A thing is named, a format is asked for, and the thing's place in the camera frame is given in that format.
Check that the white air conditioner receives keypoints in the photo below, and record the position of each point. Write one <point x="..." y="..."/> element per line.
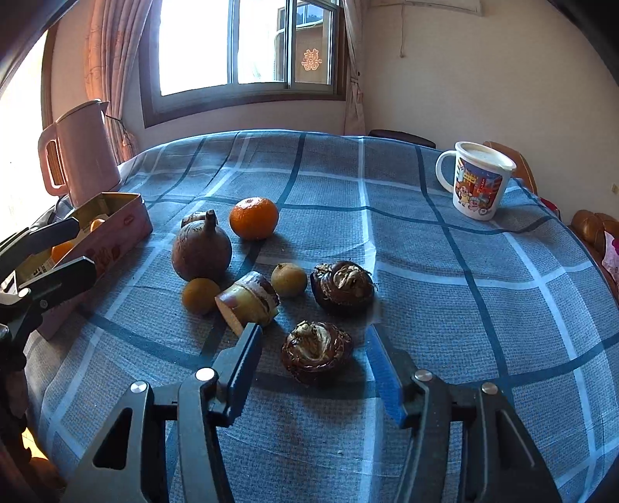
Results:
<point x="435" y="5"/>

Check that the small olive-brown fruit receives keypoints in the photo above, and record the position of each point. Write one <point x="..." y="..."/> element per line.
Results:
<point x="289" y="280"/>

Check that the brown leather chair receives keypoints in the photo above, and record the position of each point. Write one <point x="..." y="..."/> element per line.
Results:
<point x="522" y="167"/>

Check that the white cartoon print mug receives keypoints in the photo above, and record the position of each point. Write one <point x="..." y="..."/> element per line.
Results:
<point x="476" y="193"/>

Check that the brown leather sofa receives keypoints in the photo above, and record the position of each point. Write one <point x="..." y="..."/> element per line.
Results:
<point x="587" y="227"/>

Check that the red paper window decal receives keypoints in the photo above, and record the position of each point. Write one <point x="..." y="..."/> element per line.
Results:
<point x="312" y="60"/>

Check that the orange tangerine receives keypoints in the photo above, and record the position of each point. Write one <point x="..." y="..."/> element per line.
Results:
<point x="96" y="224"/>
<point x="62" y="251"/>
<point x="254" y="218"/>

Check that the pink electric kettle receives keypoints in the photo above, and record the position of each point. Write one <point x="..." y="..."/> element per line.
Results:
<point x="87" y="150"/>

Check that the side window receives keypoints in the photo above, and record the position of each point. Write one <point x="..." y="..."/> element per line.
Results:
<point x="47" y="87"/>

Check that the small orange-brown fruit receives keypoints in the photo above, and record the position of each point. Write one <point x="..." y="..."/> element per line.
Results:
<point x="199" y="296"/>

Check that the white mug lid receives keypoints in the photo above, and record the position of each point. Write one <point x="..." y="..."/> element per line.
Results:
<point x="483" y="154"/>

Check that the blue plaid tablecloth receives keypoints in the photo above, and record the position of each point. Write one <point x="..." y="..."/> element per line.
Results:
<point x="435" y="314"/>

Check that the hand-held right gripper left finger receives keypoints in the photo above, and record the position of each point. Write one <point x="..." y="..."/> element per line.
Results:
<point x="244" y="367"/>

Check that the pink patterned curtain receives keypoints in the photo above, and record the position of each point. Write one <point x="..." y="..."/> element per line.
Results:
<point x="111" y="58"/>

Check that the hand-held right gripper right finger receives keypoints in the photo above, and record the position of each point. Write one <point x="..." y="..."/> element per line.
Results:
<point x="384" y="377"/>

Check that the dark round stool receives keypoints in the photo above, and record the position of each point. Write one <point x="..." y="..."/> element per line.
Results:
<point x="401" y="137"/>

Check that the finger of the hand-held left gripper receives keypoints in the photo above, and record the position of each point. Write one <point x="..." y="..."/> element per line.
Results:
<point x="63" y="280"/>
<point x="43" y="234"/>

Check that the red cloth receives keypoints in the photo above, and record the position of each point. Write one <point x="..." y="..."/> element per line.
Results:
<point x="551" y="208"/>

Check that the pink cloth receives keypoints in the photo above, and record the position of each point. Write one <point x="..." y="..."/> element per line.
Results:
<point x="611" y="256"/>

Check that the pale tied curtain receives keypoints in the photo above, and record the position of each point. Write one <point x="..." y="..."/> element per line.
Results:
<point x="355" y="96"/>

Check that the brown framed sliding window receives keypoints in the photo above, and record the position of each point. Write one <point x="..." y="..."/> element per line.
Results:
<point x="242" y="96"/>

